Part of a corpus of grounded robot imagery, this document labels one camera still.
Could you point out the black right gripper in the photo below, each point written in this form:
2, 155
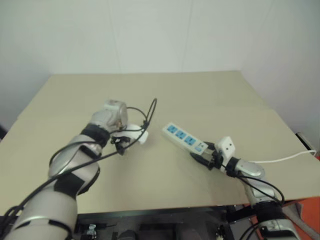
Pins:
211, 157

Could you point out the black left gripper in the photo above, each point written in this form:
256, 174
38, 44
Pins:
120, 141

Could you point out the white power strip blue sockets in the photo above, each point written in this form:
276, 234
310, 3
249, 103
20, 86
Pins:
178, 133

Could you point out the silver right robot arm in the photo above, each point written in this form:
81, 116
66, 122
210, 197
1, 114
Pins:
252, 170

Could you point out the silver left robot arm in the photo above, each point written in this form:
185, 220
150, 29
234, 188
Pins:
62, 160

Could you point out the white plug adapter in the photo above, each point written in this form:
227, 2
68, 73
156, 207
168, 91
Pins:
135, 131

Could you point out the orange object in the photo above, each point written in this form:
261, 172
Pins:
311, 215

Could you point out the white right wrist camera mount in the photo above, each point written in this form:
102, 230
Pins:
226, 147

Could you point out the black table frame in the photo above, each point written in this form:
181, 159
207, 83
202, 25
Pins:
150, 217

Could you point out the small metal bracket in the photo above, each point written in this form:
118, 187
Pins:
91, 228

